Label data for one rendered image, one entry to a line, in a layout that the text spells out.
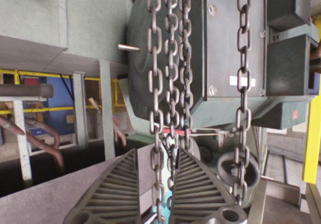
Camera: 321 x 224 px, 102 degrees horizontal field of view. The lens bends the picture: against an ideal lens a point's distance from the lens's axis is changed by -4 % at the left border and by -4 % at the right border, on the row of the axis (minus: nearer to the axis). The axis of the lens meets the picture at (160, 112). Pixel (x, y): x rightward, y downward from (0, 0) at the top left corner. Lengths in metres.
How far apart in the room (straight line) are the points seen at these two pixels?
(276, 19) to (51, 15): 0.61
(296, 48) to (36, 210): 0.84
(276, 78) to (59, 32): 0.62
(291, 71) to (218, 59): 0.19
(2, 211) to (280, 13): 0.89
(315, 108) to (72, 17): 2.10
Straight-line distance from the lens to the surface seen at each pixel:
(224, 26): 0.32
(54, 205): 0.68
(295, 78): 0.41
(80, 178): 0.67
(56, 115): 3.19
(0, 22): 0.56
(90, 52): 0.65
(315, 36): 0.92
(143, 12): 0.49
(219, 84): 0.28
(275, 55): 0.43
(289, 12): 0.46
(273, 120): 0.58
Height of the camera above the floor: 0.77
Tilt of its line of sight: 5 degrees up
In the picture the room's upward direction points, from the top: 179 degrees clockwise
